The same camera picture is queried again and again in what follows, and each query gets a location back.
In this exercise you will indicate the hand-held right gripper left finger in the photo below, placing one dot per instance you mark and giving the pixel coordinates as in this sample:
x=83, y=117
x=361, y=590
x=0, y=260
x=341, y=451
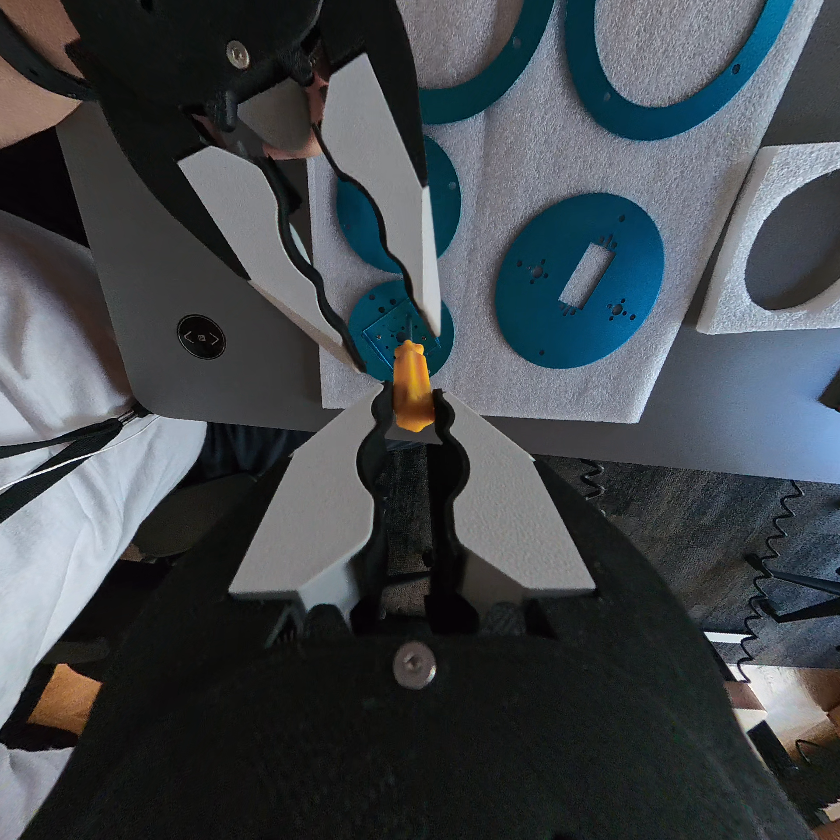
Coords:
x=315, y=525

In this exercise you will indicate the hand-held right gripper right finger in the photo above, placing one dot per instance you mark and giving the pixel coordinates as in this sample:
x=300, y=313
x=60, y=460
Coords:
x=518, y=525

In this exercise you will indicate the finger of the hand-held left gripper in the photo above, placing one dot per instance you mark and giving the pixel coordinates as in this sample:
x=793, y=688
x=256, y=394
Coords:
x=374, y=131
x=249, y=210

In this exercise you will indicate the small blue perforated disc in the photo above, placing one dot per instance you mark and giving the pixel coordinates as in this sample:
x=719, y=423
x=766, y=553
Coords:
x=377, y=296

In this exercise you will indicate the blue metal bracket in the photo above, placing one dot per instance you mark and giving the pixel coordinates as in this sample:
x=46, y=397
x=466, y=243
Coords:
x=384, y=334

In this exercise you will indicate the person's left forearm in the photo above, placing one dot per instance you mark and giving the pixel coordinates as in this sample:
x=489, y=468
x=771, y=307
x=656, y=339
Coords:
x=33, y=111

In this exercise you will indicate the grey desk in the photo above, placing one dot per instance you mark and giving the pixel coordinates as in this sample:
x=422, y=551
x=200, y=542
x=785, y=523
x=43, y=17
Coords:
x=164, y=275

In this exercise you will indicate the round black desk control button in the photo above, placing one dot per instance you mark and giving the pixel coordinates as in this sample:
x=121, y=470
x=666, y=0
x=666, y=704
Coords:
x=201, y=337

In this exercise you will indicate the person's left hand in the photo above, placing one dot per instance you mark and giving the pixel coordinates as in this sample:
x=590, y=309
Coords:
x=292, y=153

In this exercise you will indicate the small blue plain disc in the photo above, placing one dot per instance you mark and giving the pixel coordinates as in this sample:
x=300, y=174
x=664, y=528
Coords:
x=358, y=223

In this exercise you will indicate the white foam sheet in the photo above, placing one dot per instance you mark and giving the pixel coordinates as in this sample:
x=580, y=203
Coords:
x=499, y=164

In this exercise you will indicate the blue disc with rectangular cutout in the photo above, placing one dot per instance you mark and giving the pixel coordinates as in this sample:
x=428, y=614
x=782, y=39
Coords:
x=525, y=328

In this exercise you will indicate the white foam block with hole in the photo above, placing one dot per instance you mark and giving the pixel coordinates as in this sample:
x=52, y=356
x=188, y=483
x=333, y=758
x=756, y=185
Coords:
x=728, y=308

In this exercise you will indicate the small black box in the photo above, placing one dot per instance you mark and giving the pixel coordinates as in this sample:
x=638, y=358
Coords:
x=832, y=399

